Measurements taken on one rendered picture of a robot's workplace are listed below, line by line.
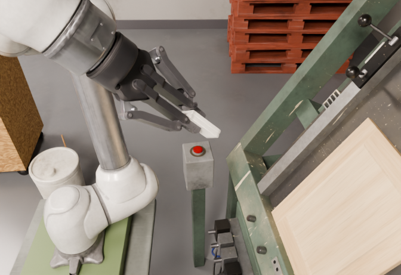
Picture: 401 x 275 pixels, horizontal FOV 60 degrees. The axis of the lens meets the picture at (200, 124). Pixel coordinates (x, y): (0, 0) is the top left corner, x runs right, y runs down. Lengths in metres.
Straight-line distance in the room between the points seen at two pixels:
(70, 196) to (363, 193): 0.88
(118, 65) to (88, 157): 2.43
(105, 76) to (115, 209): 0.81
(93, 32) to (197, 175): 1.12
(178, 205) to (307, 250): 1.39
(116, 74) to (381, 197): 0.81
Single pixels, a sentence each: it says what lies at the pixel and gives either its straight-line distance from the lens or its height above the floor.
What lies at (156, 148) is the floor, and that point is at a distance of 2.84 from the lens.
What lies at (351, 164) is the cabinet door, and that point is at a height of 1.20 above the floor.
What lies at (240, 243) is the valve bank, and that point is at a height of 0.74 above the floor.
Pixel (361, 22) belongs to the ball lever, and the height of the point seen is 1.55.
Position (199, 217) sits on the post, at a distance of 1.79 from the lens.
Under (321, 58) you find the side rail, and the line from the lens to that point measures 1.36.
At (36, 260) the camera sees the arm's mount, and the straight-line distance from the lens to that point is 1.44.
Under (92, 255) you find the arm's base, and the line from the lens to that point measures 1.36.
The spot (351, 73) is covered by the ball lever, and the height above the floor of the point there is 1.45.
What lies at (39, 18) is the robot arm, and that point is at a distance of 0.44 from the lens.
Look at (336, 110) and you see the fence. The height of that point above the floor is 1.27.
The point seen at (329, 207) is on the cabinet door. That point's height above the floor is 1.08.
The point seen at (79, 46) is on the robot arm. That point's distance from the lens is 0.45.
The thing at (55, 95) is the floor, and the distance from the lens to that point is 3.65.
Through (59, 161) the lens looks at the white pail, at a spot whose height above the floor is 0.36.
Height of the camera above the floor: 1.97
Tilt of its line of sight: 41 degrees down
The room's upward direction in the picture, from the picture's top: straight up
